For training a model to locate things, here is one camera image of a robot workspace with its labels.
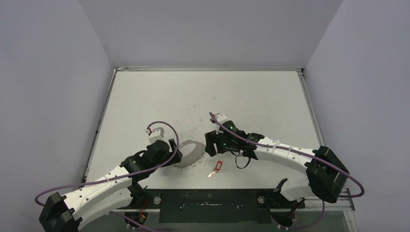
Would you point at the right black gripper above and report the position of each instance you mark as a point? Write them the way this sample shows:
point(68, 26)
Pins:
point(212, 144)

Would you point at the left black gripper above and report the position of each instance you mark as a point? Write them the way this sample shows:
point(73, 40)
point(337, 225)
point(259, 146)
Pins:
point(173, 148)

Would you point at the large metal keyring plate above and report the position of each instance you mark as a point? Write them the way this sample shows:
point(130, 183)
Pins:
point(190, 159)

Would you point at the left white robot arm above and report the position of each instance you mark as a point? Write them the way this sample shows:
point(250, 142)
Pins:
point(119, 188)

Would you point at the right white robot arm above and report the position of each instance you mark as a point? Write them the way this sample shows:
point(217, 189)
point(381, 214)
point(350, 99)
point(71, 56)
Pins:
point(324, 173)

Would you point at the key with red tag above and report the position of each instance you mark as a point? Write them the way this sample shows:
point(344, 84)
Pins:
point(216, 169)

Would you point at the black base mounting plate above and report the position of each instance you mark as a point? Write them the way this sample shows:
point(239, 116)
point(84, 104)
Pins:
point(214, 205)

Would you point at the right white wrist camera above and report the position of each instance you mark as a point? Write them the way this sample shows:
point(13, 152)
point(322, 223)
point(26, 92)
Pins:
point(218, 119)

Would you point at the aluminium frame rail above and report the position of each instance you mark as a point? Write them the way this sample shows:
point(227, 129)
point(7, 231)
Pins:
point(315, 204)

